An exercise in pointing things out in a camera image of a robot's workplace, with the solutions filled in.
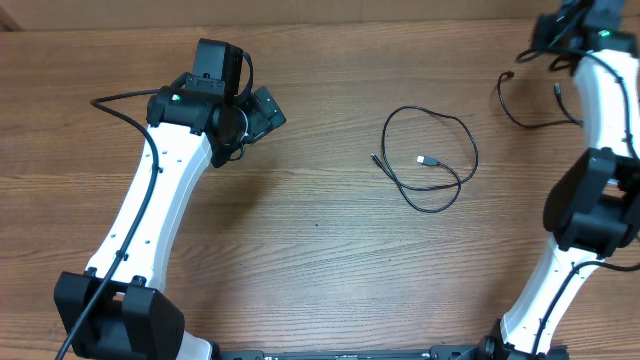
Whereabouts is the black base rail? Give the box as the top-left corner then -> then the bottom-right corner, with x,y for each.
209,344 -> 571,360

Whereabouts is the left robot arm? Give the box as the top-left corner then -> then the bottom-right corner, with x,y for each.
54,39 -> 286,359

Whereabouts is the cardboard backdrop panel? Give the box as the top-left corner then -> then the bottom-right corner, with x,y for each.
1,0 -> 560,31

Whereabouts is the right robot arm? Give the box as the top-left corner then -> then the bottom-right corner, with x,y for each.
461,0 -> 639,359

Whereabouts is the black usb cable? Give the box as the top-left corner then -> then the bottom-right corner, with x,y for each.
370,105 -> 480,215

